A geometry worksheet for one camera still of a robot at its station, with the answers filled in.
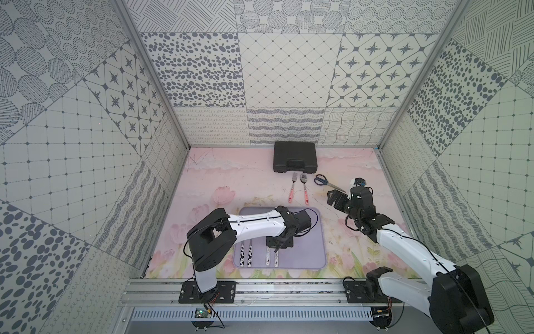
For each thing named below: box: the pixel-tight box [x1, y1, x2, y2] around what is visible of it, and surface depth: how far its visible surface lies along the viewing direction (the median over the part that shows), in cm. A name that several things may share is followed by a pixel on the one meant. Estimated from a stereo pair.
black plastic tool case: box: [273, 141, 318, 174], surface depth 113 cm
